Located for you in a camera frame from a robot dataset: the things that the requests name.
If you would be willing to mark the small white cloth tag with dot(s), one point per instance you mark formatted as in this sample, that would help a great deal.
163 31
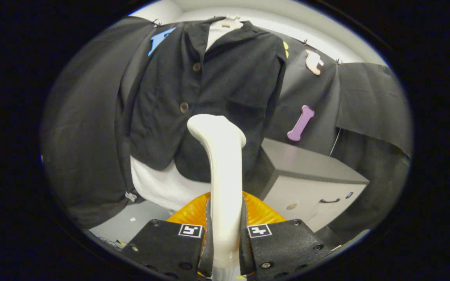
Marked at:
131 196

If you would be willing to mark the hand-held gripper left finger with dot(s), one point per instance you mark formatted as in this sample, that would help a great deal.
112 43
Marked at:
162 249

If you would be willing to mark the white plastic hanger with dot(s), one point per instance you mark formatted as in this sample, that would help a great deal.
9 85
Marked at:
229 23

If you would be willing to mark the black suit jacket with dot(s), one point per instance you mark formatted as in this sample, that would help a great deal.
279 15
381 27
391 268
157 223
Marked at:
229 78

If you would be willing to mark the black backdrop cloth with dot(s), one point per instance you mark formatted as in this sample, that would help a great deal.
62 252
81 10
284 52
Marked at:
84 128

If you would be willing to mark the white garment steamer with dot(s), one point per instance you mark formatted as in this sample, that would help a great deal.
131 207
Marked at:
225 168

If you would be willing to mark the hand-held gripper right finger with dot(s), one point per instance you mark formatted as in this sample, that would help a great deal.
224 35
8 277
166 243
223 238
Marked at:
283 249

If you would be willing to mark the grey cabinet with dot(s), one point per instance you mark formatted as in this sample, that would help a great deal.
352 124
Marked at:
307 187

